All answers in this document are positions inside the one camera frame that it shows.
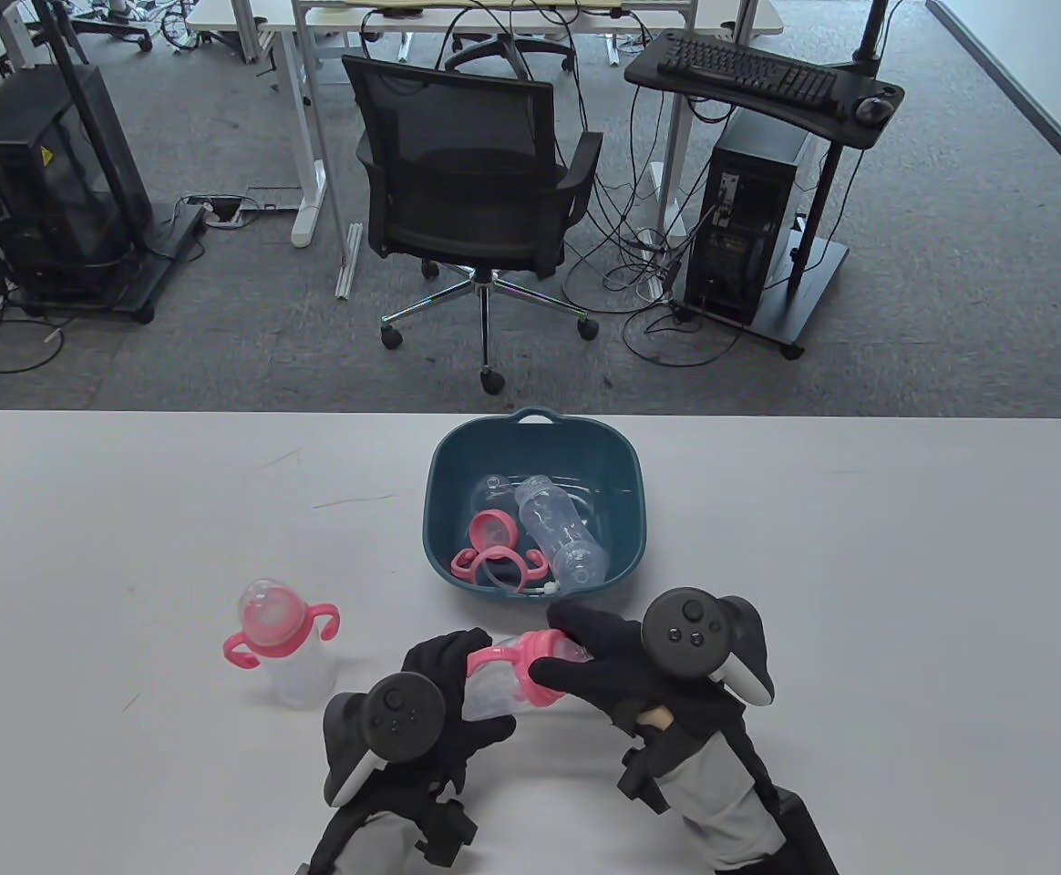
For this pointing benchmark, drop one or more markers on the person's left hand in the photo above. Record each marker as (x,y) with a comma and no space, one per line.
(444,656)

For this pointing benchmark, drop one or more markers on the person's right hand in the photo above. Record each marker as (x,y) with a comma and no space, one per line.
(612,656)

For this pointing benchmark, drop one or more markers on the clear plastic baby bottle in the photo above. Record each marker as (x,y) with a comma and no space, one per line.
(298,670)
(494,688)
(562,533)

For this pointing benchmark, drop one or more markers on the black white handheld controller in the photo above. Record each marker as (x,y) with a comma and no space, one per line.
(685,633)
(398,715)

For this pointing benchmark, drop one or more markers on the pink bottle screw collar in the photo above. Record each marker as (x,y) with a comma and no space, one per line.
(494,530)

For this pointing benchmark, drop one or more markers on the clear dome bottle cap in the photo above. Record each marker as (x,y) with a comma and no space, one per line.
(492,494)

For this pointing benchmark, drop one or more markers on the black forearm battery box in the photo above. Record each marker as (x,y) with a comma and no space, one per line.
(804,834)

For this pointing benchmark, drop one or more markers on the teal plastic basin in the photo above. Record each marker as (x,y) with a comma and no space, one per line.
(448,474)

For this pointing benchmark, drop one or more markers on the silver aluminium profile bar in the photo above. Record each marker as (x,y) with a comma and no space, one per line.
(350,264)

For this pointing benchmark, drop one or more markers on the black computer tower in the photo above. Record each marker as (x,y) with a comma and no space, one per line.
(740,228)

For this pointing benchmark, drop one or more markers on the black rolling cart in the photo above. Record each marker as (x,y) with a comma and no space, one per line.
(170,241)

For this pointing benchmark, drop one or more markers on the black mesh office chair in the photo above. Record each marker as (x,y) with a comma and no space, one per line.
(458,137)

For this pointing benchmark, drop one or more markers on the black rolling workstation stand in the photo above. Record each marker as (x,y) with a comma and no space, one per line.
(644,68)

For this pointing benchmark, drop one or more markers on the black keyboard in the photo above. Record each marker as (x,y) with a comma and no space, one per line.
(740,68)

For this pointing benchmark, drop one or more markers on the black computer mouse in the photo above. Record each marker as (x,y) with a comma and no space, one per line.
(873,109)

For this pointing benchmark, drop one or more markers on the black swivel chair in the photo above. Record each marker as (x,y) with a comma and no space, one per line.
(494,50)

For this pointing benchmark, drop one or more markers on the black glass computer case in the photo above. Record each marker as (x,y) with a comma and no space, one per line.
(38,182)

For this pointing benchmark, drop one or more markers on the white standing desk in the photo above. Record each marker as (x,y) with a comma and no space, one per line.
(221,16)

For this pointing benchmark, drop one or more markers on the black chair base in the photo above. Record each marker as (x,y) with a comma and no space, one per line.
(120,27)

